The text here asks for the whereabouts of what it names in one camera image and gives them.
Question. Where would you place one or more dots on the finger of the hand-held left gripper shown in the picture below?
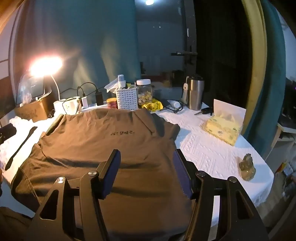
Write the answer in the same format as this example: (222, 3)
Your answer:
(7, 132)

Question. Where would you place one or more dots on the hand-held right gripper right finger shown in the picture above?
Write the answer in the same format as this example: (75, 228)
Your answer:
(181, 173)

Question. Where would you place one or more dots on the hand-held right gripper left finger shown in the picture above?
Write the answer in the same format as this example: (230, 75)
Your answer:
(113, 176)

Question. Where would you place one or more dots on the brown t-shirt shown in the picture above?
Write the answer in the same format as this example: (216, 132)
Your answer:
(104, 139)

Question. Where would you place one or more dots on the brown cardboard box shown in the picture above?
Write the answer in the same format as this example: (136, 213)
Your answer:
(34, 110)

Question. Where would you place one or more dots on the white textured tablecloth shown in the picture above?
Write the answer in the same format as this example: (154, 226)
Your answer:
(208, 148)

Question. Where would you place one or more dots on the clear plastic bag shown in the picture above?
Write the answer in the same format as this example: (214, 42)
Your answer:
(24, 90)

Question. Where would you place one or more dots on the yellow tissue box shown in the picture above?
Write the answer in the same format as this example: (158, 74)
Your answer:
(223, 129)

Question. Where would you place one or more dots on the black car key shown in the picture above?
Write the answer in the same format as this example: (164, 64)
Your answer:
(204, 111)

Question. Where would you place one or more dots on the small white pill bottle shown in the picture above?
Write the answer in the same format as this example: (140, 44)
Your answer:
(175, 104)

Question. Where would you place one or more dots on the red can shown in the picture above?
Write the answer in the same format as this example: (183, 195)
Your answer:
(112, 103)

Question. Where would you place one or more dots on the yellow plastic bag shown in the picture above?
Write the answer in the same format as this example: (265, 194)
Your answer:
(152, 106)

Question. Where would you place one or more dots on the white desk lamp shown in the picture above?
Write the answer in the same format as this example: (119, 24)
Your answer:
(46, 66)

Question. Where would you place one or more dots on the white plastic basket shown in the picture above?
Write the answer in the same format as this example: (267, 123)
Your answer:
(127, 99)

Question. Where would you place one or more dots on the black charger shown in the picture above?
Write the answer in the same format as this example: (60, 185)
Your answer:
(99, 98)

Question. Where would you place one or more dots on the white charger cube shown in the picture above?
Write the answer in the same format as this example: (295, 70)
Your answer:
(84, 102)

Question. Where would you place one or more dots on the stainless steel tumbler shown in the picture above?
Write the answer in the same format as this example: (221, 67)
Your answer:
(196, 95)

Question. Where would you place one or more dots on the glass jar with white lid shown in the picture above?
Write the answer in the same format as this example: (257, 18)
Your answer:
(145, 92)

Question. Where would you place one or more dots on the crumpled white tissue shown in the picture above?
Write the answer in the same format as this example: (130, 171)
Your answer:
(112, 85)

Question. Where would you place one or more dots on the white and blue bottle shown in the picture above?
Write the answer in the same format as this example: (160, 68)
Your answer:
(121, 81)

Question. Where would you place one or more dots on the wooden shelf unit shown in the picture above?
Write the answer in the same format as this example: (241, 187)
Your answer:
(285, 132)

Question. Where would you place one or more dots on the teal curtain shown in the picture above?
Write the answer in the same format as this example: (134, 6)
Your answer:
(268, 81)

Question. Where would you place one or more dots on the yellow curtain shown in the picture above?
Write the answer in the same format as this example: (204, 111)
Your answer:
(254, 69)

